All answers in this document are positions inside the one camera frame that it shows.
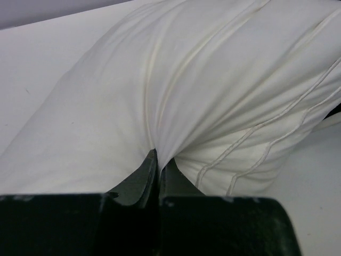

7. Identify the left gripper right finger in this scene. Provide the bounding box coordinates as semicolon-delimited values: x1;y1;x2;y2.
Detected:
159;160;301;255

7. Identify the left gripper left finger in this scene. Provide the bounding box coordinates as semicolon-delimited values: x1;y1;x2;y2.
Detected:
1;150;157;255

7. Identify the white pillow insert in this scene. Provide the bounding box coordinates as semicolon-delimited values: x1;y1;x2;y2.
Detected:
1;1;340;196

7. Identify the black white checkered pillowcase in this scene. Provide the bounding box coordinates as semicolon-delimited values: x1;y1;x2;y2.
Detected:
318;104;341;129

